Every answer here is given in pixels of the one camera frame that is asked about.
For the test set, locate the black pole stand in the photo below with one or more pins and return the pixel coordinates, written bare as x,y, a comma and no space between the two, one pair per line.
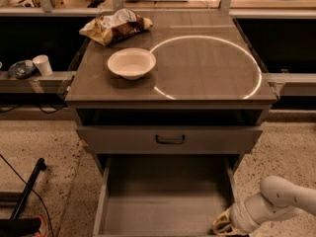
18,200

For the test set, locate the dark small plate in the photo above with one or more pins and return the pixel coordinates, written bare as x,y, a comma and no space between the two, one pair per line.
22,69

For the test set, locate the metal rail shelf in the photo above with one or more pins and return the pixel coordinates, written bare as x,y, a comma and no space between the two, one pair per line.
56,83

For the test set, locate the white bowl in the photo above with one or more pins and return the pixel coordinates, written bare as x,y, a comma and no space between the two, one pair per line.
131,63

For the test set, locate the grey drawer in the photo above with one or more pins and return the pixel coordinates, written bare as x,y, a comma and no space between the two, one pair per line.
169,139
163,195

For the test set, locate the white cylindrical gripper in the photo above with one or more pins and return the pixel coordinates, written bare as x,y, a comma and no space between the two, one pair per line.
235,216

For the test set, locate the shoe with orange toe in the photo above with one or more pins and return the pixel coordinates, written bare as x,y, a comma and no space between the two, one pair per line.
25,227

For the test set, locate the grey drawer cabinet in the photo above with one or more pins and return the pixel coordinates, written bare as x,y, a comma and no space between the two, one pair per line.
205,75

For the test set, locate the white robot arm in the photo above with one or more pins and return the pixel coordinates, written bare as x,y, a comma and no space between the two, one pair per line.
277,200

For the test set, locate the grey top drawer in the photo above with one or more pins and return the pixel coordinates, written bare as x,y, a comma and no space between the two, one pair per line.
169,139

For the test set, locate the white paper cup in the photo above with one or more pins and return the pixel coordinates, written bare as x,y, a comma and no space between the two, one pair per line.
41,62

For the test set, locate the crumpled chip bag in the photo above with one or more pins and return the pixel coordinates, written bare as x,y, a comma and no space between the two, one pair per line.
123,24

